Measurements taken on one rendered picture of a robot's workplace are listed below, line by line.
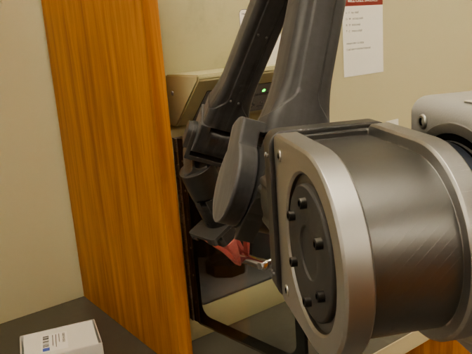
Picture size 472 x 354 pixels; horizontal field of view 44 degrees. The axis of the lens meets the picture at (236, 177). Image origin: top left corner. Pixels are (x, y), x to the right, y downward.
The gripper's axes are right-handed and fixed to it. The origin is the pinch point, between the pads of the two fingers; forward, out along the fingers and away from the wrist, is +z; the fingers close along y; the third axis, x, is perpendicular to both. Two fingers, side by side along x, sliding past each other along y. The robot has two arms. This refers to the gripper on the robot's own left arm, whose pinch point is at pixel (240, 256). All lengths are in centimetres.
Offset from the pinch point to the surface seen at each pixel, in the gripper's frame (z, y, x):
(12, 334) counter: 15, 31, -57
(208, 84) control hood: -24.2, -16.8, -11.4
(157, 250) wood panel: -0.5, 5.1, -18.3
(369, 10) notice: 10, -123, -54
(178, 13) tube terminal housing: -35.1, -24.4, -21.8
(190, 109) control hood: -20.2, -14.1, -16.2
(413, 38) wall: 31, -142, -52
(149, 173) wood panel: -14.3, -1.1, -18.3
